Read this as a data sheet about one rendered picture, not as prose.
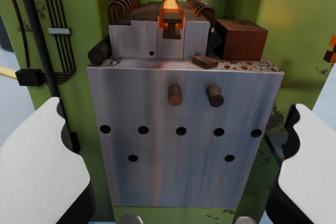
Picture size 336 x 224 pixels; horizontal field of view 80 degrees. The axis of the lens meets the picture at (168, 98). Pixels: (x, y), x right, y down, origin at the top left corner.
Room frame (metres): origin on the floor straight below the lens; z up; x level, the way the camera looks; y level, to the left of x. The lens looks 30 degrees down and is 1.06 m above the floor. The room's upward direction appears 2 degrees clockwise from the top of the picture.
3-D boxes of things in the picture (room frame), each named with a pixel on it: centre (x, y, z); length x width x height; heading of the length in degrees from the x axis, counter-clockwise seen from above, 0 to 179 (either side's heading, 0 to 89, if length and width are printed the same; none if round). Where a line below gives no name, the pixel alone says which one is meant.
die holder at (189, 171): (0.64, -0.03, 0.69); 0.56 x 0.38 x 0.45; 1
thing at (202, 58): (0.39, -0.07, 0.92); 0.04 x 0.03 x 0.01; 32
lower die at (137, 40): (0.63, 0.03, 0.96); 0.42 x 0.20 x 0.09; 1
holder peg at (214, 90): (0.34, -0.09, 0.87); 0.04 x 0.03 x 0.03; 1
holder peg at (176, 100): (0.34, -0.01, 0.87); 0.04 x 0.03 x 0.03; 1
